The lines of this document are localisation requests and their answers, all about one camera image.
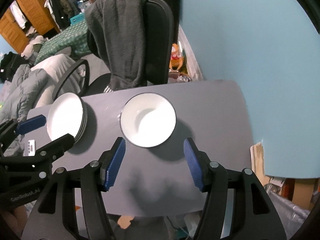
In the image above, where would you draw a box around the green checkered cloth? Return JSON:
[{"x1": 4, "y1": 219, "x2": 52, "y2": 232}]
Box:
[{"x1": 34, "y1": 20, "x2": 91, "y2": 64}]

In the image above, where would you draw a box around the large white plate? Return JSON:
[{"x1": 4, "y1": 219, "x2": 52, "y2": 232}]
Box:
[{"x1": 47, "y1": 93, "x2": 88, "y2": 144}]

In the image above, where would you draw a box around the teal plastic crate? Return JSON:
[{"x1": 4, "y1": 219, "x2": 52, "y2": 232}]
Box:
[{"x1": 70, "y1": 13, "x2": 85, "y2": 25}]

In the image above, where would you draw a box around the dark grey fleece blanket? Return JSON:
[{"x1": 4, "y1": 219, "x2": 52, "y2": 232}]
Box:
[{"x1": 85, "y1": 0, "x2": 147, "y2": 93}]

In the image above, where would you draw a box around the clothes rack with garments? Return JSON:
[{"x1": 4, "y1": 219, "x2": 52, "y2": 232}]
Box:
[{"x1": 41, "y1": 0, "x2": 98, "y2": 30}]

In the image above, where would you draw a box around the beige bed sheet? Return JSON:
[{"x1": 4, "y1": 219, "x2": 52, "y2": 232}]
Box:
[{"x1": 31, "y1": 54, "x2": 85, "y2": 108}]

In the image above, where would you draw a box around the grey duvet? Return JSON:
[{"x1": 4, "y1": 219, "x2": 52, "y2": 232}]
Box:
[{"x1": 0, "y1": 63, "x2": 49, "y2": 156}]

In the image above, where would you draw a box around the black office chair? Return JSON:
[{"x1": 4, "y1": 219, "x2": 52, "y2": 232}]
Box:
[{"x1": 52, "y1": 0, "x2": 174, "y2": 100}]

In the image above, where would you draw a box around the white ribbed bowl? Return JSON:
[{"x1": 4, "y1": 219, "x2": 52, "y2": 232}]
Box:
[{"x1": 119, "y1": 93, "x2": 177, "y2": 148}]

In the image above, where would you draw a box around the silver plastic bag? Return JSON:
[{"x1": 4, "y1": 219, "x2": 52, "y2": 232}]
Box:
[{"x1": 265, "y1": 184, "x2": 310, "y2": 239}]

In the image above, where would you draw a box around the orange wooden wardrobe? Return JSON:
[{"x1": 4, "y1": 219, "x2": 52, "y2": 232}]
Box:
[{"x1": 1, "y1": 0, "x2": 60, "y2": 54}]

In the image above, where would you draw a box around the cardboard piece beside table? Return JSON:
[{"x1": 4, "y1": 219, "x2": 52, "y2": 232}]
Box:
[{"x1": 250, "y1": 142, "x2": 271, "y2": 186}]

